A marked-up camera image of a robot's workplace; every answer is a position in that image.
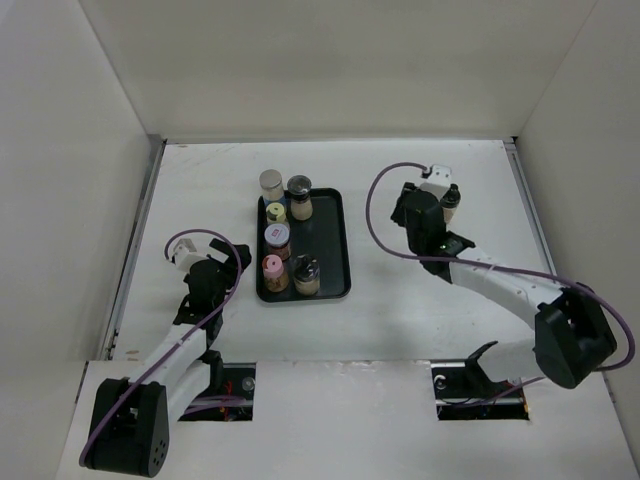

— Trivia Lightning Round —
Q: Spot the black knob cap bottle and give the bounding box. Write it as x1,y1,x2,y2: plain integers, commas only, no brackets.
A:
293,254,320,296
440,183,461,224

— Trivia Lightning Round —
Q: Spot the pink cap spice bottle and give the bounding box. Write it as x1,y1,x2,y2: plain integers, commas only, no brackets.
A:
262,254,289,293

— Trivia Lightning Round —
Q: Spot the yellow cap sauce bottle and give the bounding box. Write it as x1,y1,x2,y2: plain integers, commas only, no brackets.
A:
265,202,288,225

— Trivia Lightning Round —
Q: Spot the black knob cap bottle front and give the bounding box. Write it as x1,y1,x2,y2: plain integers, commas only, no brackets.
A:
293,254,320,296

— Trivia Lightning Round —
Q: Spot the clear dome cap spice bottle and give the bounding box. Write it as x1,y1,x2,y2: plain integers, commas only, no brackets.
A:
287,175,313,221

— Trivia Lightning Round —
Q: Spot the blue label silver cap bottle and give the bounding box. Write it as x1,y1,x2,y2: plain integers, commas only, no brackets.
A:
259,169,286,206

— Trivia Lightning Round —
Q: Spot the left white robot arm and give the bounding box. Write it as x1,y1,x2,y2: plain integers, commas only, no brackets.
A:
79,230,252,478

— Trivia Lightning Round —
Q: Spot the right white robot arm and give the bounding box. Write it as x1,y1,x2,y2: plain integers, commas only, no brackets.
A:
391,183,617,396

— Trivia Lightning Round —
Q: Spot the black rectangular plastic tray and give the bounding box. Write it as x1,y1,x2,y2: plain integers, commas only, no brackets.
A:
255,188,352,304

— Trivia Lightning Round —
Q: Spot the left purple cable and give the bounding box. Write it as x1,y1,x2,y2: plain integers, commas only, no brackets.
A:
79,229,245,469

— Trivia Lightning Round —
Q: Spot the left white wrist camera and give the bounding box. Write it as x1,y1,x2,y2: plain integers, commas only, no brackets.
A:
169,238,201,273

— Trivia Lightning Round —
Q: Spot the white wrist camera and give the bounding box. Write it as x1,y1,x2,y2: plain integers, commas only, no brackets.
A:
419,164,452,200
169,238,201,273

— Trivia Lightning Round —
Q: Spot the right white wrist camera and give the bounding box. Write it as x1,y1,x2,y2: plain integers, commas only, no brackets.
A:
419,164,452,200

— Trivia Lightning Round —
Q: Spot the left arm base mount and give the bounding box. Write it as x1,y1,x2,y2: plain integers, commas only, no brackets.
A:
180,363,256,423

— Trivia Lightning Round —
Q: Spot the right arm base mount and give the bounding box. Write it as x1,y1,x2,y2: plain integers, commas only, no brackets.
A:
431,341,529,421

